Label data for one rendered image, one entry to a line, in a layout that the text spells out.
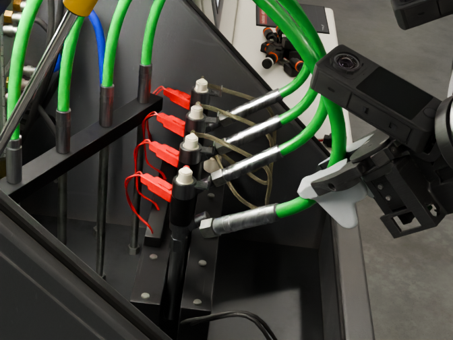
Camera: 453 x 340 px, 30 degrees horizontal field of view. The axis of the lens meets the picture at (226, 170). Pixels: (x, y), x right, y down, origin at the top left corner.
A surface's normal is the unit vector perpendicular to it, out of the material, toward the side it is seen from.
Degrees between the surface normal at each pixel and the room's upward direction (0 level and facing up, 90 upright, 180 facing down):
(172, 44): 90
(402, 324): 0
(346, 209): 101
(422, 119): 15
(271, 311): 0
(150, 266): 0
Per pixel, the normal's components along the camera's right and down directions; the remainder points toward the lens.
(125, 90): -0.05, 0.52
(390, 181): -0.63, 0.53
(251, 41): 0.11, -0.84
